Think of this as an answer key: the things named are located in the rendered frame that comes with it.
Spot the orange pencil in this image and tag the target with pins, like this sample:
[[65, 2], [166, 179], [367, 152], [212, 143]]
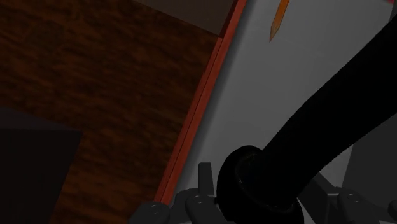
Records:
[[278, 20]]

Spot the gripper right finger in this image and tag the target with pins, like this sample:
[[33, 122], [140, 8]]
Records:
[[347, 201]]

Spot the dark box-shaped furniture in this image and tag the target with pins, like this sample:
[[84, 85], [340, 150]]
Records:
[[31, 167]]

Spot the grey table with red edge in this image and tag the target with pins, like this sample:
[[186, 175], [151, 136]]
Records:
[[279, 77]]

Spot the black long cylindrical object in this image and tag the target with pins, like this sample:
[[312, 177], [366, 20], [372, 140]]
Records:
[[322, 130]]

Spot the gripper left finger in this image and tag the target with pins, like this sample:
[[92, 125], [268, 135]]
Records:
[[198, 203]]

